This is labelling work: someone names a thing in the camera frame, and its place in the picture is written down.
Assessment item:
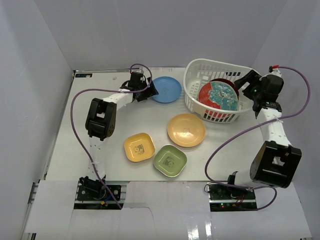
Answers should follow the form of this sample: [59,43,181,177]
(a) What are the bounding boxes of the dark red rimmed plate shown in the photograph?
[210,78,240,99]

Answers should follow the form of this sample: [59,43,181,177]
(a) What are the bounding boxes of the red teal flower plate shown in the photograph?
[197,80,239,111]

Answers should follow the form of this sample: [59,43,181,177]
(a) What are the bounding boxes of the white plastic dish bin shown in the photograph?
[182,58,253,124]

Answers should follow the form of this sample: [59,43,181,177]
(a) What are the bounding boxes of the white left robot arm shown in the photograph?
[75,70,159,200]

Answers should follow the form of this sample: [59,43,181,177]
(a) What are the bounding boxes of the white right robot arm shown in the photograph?
[225,65,302,200]

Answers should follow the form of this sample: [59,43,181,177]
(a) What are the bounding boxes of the light blue round plate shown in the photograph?
[152,76,182,104]

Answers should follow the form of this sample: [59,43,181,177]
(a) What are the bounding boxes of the paper sheets behind table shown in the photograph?
[149,67,186,73]

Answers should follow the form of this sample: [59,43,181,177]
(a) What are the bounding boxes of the orange round plate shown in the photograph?
[167,113,206,148]

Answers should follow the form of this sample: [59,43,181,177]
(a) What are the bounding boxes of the yellow square panda dish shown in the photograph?
[124,132,155,163]

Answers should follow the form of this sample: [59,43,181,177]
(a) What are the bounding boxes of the black label sticker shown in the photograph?
[74,73,93,78]

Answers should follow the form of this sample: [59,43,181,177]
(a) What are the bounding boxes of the green square panda dish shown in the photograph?
[153,144,188,178]

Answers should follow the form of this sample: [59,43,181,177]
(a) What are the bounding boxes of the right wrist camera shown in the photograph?
[268,65,282,78]

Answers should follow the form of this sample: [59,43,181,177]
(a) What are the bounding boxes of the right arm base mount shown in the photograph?
[203,182,258,213]

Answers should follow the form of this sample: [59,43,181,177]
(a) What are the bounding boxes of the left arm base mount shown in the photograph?
[73,176,120,210]

